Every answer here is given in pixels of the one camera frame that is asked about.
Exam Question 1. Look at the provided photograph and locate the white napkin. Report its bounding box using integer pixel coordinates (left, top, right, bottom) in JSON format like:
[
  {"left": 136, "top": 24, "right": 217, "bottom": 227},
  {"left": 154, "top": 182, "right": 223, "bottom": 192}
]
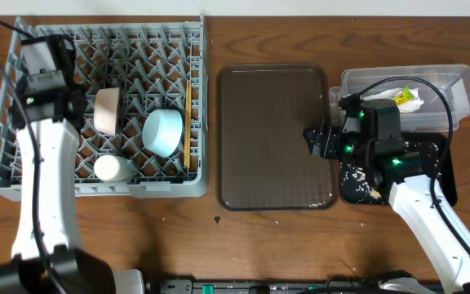
[{"left": 363, "top": 87, "right": 423, "bottom": 114}]

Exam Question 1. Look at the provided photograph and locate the light blue bowl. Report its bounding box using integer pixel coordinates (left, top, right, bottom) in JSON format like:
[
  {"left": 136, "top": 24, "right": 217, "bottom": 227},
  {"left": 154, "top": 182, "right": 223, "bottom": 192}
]
[{"left": 142, "top": 109, "right": 183, "bottom": 158}]

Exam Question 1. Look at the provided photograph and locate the white cup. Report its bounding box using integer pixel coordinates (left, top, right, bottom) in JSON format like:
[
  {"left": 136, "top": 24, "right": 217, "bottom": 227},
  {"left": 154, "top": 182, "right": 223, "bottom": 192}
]
[{"left": 94, "top": 154, "right": 134, "bottom": 182}]

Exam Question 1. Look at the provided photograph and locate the white pink bowl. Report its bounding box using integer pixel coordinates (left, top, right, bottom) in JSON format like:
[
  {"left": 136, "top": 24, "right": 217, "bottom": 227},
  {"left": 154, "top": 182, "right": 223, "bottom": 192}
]
[{"left": 94, "top": 87, "right": 121, "bottom": 136}]

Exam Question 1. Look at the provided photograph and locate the pile of rice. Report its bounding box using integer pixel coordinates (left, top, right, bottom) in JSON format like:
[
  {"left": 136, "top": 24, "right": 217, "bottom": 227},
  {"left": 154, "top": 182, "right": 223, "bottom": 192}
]
[{"left": 340, "top": 141, "right": 441, "bottom": 205}]

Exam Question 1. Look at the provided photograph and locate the green snack wrapper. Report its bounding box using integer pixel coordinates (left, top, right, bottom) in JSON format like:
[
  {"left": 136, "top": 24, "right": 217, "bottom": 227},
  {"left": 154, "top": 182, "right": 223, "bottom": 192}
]
[{"left": 392, "top": 87, "right": 415, "bottom": 106}]

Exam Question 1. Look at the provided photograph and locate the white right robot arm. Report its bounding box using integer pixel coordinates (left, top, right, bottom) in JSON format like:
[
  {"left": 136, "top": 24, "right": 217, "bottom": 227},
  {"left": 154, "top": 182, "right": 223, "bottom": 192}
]
[{"left": 303, "top": 124, "right": 470, "bottom": 293}]

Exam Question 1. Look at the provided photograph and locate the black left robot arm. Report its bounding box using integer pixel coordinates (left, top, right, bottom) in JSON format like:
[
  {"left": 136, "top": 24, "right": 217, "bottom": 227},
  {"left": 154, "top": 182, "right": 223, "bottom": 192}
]
[{"left": 0, "top": 85, "right": 117, "bottom": 293}]

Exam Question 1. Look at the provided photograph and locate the black waste tray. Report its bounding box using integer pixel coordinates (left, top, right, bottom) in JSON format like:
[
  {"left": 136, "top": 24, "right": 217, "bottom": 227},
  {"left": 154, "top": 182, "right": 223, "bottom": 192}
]
[{"left": 340, "top": 132, "right": 458, "bottom": 207}]

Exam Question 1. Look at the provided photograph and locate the clear plastic waste bin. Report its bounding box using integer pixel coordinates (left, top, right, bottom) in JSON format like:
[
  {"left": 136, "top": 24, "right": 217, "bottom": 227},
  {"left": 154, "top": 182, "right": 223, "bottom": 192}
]
[{"left": 329, "top": 65, "right": 470, "bottom": 132}]

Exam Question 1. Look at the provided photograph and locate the dark brown serving tray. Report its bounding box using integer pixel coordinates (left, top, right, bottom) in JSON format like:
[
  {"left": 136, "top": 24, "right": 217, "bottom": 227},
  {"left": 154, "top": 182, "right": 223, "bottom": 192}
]
[{"left": 217, "top": 64, "right": 337, "bottom": 212}]

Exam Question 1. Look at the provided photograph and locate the grey plastic dish rack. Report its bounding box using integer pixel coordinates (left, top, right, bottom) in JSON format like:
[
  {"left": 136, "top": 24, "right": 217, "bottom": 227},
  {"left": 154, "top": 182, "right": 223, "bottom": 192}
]
[{"left": 16, "top": 19, "right": 208, "bottom": 198}]

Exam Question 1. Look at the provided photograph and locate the black rail at table edge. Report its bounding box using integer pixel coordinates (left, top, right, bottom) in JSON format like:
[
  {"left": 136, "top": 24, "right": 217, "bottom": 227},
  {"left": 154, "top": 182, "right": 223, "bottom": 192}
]
[{"left": 144, "top": 269, "right": 444, "bottom": 294}]

